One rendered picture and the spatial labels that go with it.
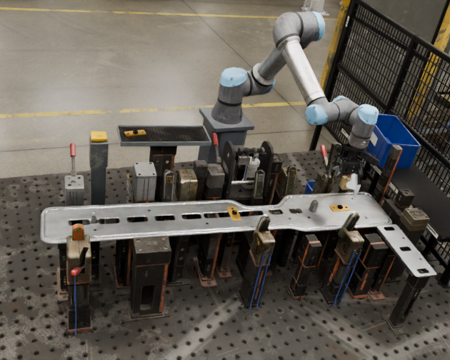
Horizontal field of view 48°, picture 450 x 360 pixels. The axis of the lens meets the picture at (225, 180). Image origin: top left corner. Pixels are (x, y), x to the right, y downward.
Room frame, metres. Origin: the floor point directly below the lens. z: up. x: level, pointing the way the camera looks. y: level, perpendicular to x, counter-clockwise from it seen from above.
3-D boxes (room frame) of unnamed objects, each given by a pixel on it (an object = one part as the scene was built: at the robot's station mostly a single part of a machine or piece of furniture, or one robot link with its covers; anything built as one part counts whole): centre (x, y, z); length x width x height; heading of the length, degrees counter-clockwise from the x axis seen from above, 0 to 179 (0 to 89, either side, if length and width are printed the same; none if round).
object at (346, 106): (1.81, -0.40, 1.41); 0.11 x 0.11 x 0.08; 38
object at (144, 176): (1.61, 0.31, 0.90); 0.13 x 0.10 x 0.41; 22
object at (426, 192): (2.10, -0.82, 1.01); 0.90 x 0.22 x 0.03; 22
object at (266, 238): (1.44, -0.18, 0.87); 0.12 x 0.09 x 0.35; 22
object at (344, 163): (1.74, -0.47, 1.25); 0.09 x 0.08 x 0.12; 112
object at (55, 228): (1.57, -0.04, 1.00); 1.38 x 0.22 x 0.02; 112
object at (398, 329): (1.46, -0.78, 0.84); 0.11 x 0.06 x 0.29; 22
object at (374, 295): (1.62, -0.71, 0.84); 0.11 x 0.06 x 0.29; 22
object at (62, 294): (1.34, 0.52, 0.84); 0.18 x 0.06 x 0.29; 22
